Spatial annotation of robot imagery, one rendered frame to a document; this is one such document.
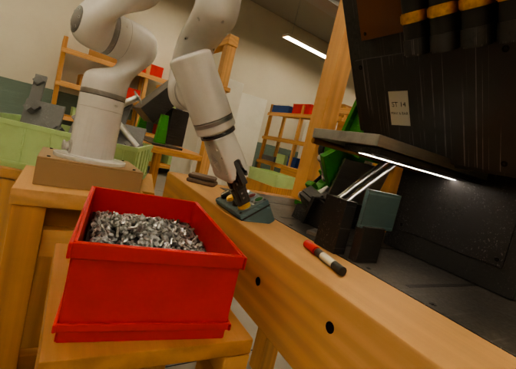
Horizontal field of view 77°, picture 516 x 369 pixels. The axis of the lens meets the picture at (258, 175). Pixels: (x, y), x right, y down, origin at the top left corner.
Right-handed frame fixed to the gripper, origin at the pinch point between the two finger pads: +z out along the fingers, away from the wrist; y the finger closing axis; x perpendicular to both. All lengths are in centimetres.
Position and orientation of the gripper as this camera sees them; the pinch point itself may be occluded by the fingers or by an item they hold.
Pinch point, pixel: (240, 196)
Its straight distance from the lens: 74.1
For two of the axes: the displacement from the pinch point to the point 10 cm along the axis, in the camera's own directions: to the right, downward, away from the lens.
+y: 4.8, 1.8, -8.6
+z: 3.0, 8.9, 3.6
